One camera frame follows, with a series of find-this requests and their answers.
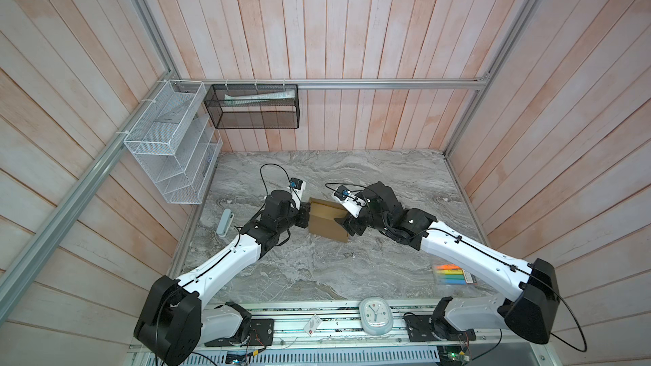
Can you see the light blue small device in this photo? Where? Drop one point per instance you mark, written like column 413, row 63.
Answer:
column 225, row 223

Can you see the brown cardboard box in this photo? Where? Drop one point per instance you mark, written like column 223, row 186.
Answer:
column 323, row 220

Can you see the aluminium rail front frame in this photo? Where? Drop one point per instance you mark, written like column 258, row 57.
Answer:
column 341, row 340

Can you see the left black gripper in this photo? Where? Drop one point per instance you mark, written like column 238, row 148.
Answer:
column 303, row 212

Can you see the white round clock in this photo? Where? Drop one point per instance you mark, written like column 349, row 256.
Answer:
column 376, row 316

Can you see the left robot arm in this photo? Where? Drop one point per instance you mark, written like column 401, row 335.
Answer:
column 175, row 318

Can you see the white paper tag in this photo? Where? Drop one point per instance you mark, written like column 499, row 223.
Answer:
column 312, row 325

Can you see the paper in black basket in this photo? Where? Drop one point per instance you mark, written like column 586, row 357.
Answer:
column 278, row 98

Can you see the black wire mesh basket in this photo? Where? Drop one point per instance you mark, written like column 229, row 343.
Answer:
column 251, row 117

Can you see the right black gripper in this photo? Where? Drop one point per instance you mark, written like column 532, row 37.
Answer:
column 352, row 224

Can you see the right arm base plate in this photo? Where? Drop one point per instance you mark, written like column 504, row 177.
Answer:
column 425, row 328

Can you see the colourful marker pack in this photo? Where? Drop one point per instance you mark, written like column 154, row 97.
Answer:
column 449, row 274

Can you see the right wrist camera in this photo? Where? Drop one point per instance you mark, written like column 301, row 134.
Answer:
column 352, row 203

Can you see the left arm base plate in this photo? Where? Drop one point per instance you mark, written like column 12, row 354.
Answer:
column 256, row 332

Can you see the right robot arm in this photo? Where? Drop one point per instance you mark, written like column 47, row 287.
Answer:
column 526, row 300

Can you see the white wire mesh shelf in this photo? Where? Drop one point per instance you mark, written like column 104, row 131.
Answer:
column 175, row 145

